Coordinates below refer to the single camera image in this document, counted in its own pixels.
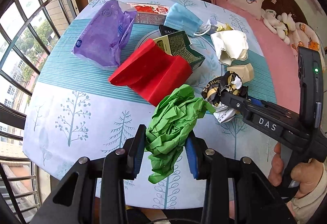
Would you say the red strawberry milk carton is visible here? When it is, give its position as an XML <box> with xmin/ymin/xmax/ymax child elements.
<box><xmin>128</xmin><ymin>3</ymin><xmax>170</xmax><ymax>25</ymax></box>

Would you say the white plush toy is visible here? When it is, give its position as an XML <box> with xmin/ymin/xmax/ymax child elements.
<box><xmin>261</xmin><ymin>9</ymin><xmax>296</xmax><ymax>45</ymax></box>

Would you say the person right hand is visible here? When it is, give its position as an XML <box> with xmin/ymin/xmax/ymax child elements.
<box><xmin>268</xmin><ymin>143</ymin><xmax>324</xmax><ymax>198</ymax></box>

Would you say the green and cream box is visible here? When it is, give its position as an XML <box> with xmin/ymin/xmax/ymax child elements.
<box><xmin>154</xmin><ymin>31</ymin><xmax>205</xmax><ymax>71</ymax></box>

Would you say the white blue small box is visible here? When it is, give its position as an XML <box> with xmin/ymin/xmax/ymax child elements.
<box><xmin>205</xmin><ymin>19</ymin><xmax>226</xmax><ymax>35</ymax></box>

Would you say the window metal grille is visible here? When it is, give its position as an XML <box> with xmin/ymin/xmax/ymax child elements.
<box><xmin>1</xmin><ymin>0</ymin><xmax>78</xmax><ymax>223</ymax></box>

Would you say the yellow crumpled wrapper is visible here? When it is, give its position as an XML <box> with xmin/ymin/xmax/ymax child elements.
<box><xmin>216</xmin><ymin>23</ymin><xmax>234</xmax><ymax>32</ymax></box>

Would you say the blue face mask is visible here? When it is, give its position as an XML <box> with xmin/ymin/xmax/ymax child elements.
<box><xmin>164</xmin><ymin>3</ymin><xmax>203</xmax><ymax>36</ymax></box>

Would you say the purple plastic bag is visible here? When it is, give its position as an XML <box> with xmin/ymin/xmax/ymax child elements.
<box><xmin>72</xmin><ymin>0</ymin><xmax>138</xmax><ymax>70</ymax></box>

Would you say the green paper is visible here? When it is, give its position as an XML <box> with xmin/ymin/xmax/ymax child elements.
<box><xmin>145</xmin><ymin>84</ymin><xmax>215</xmax><ymax>184</ymax></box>

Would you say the black small box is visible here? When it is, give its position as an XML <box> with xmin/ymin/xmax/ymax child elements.
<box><xmin>159</xmin><ymin>25</ymin><xmax>178</xmax><ymax>36</ymax></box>

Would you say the crumpled cream paper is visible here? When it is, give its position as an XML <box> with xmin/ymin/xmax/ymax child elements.
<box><xmin>211</xmin><ymin>30</ymin><xmax>249</xmax><ymax>66</ymax></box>

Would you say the orange print blanket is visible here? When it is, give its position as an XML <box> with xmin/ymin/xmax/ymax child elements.
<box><xmin>290</xmin><ymin>22</ymin><xmax>326</xmax><ymax>72</ymax></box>

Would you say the crumpled black gold wrapper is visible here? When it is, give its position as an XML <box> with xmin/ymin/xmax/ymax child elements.
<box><xmin>201</xmin><ymin>71</ymin><xmax>248</xmax><ymax>124</ymax></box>

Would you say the red paper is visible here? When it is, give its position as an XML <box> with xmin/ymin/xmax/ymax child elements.
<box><xmin>109</xmin><ymin>39</ymin><xmax>192</xmax><ymax>106</ymax></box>

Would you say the beige small carton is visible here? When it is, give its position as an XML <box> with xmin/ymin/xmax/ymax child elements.
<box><xmin>227</xmin><ymin>64</ymin><xmax>254</xmax><ymax>83</ymax></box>

